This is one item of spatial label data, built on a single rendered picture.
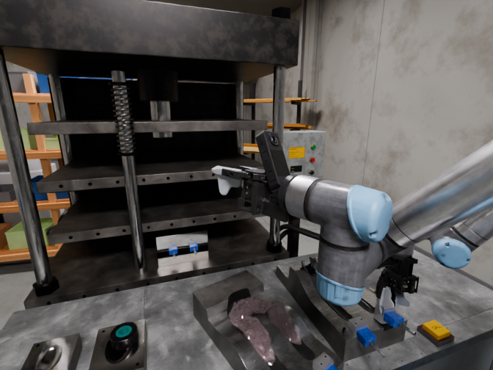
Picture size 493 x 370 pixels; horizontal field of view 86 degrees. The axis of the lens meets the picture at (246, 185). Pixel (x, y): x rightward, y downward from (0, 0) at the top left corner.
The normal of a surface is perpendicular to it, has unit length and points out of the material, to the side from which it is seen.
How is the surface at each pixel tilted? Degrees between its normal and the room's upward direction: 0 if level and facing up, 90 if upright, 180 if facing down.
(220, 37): 90
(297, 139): 90
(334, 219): 90
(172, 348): 0
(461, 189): 87
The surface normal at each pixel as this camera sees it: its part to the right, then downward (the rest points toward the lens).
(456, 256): -0.47, 0.23
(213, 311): 0.58, 0.04
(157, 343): 0.00, -0.97
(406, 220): -0.77, 0.11
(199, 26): 0.33, 0.25
